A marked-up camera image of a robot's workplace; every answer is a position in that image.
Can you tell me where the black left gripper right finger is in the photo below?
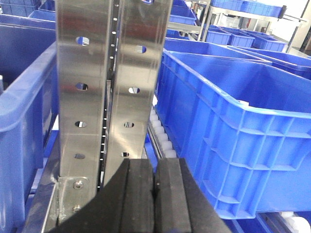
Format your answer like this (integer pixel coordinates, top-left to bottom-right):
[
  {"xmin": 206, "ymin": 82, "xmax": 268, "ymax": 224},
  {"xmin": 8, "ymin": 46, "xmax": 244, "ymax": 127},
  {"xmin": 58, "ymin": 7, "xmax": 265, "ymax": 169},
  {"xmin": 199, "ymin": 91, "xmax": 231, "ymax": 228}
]
[{"xmin": 155, "ymin": 158, "xmax": 230, "ymax": 233}]

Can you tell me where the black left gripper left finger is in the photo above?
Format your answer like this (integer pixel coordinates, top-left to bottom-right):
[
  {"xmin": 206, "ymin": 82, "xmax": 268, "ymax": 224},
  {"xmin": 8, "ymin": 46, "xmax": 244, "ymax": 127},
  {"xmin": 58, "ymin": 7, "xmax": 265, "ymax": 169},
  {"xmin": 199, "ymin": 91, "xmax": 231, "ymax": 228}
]
[{"xmin": 51, "ymin": 159, "xmax": 154, "ymax": 233}]

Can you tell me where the large blue crate right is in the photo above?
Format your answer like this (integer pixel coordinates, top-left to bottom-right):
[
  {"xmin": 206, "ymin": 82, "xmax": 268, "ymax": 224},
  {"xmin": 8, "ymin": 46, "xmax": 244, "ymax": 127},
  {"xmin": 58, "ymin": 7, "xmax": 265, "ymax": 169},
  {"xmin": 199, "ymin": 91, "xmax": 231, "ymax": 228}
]
[{"xmin": 155, "ymin": 51, "xmax": 311, "ymax": 219}]

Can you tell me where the blue bin left side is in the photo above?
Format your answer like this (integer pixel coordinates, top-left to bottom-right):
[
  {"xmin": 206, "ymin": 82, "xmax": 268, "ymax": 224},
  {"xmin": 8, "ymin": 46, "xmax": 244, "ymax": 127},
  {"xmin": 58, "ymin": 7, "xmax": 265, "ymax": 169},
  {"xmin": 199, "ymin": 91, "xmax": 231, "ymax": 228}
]
[{"xmin": 0, "ymin": 15, "xmax": 58, "ymax": 233}]

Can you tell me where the perforated steel upright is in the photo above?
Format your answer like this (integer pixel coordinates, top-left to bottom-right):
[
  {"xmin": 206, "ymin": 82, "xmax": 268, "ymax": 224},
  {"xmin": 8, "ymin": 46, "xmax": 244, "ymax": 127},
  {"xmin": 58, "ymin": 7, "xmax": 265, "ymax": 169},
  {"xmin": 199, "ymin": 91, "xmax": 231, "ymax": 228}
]
[{"xmin": 53, "ymin": 0, "xmax": 172, "ymax": 228}]

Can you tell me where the small blue bin far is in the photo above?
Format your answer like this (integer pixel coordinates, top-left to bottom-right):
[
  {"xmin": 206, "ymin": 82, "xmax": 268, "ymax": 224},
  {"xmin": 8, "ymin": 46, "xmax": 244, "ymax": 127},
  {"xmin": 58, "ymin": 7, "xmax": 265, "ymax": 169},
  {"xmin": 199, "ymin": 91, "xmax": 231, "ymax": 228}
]
[{"xmin": 205, "ymin": 25, "xmax": 286, "ymax": 51}]

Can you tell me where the blue bin behind crate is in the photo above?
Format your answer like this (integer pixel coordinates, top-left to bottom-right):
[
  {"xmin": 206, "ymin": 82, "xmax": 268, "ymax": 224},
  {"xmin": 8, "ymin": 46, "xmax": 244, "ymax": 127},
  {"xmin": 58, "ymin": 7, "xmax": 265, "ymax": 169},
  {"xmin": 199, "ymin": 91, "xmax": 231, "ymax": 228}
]
[{"xmin": 164, "ymin": 38, "xmax": 311, "ymax": 80}]

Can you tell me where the white roller track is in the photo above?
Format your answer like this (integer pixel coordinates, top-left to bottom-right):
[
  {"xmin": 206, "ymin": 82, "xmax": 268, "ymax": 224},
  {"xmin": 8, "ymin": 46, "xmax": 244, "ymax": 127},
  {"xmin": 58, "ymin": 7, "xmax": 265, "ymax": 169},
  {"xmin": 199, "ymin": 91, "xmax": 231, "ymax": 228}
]
[{"xmin": 148, "ymin": 107, "xmax": 177, "ymax": 158}]

